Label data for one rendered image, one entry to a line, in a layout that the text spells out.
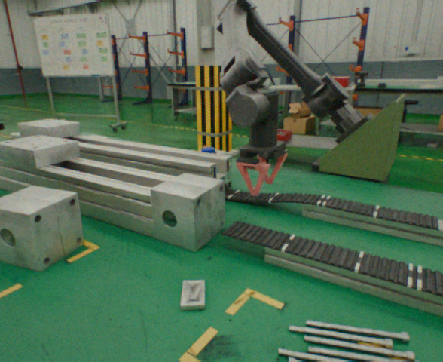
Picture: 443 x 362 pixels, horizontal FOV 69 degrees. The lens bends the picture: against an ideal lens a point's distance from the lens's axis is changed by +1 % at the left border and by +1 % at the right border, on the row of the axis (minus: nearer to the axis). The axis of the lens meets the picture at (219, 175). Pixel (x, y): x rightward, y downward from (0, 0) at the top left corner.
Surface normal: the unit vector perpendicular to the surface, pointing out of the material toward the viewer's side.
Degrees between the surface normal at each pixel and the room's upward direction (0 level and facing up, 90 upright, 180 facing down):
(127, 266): 0
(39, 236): 90
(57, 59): 90
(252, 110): 90
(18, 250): 90
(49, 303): 0
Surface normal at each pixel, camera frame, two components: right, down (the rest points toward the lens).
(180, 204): -0.51, 0.28
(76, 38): -0.25, 0.22
